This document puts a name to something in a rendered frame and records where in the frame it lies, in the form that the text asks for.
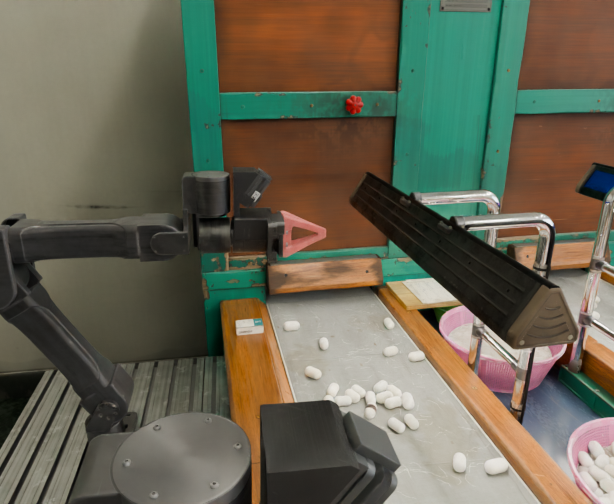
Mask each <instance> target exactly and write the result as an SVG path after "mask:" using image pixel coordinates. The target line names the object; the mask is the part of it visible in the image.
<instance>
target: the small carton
mask: <svg viewBox="0 0 614 504"><path fill-rule="evenodd" d="M235 325H236V334H237V335H247V334H257V333H264V327H263V322H262V318H258V319H247V320H237V321H235Z"/></svg>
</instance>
